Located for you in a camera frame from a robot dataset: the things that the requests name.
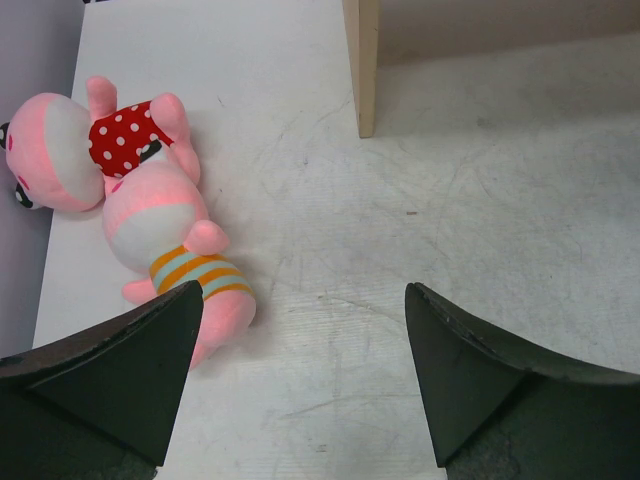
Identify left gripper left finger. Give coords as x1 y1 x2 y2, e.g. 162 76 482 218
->
1 281 203 479

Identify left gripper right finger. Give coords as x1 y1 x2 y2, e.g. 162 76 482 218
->
405 283 639 479

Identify wooden three-tier shelf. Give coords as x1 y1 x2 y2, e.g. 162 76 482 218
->
342 1 639 138

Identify pink plush striped shirt left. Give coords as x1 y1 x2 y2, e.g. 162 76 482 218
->
103 160 256 366

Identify pink plush red polka-dot shirt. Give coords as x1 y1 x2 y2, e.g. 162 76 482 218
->
1 76 201 212

